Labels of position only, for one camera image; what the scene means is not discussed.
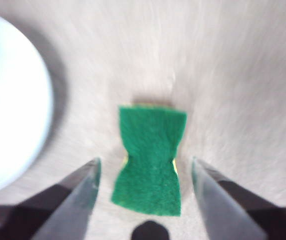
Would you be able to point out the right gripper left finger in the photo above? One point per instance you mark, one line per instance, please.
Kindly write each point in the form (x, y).
(68, 207)

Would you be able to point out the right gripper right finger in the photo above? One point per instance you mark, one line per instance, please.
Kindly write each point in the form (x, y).
(222, 207)

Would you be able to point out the yellow sponge with green pad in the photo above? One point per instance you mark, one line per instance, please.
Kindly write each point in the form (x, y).
(150, 160)

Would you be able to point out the blue round plate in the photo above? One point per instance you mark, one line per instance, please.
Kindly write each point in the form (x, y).
(10, 105)

